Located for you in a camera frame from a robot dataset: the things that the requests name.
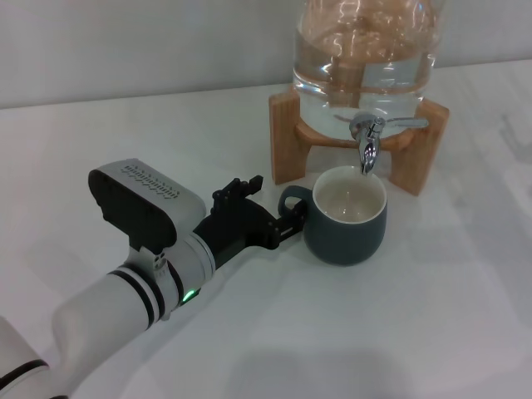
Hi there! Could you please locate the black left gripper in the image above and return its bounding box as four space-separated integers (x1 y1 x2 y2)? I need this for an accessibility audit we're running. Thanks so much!
192 175 308 269

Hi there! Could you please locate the grey black wrist camera box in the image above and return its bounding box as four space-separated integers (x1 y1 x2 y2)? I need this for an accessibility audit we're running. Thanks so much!
87 157 206 254

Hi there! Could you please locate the glass water jar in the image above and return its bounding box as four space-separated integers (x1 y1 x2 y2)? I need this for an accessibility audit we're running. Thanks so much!
292 0 437 140

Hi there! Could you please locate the dark cup with white inside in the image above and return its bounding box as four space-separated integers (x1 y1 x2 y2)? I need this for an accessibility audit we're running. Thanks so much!
277 165 389 267

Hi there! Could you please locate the chrome faucet with lever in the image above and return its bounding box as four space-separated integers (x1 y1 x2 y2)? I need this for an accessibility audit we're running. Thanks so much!
334 111 430 177

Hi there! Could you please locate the wooden jar stand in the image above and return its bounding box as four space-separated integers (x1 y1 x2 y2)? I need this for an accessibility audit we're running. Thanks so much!
268 91 451 196

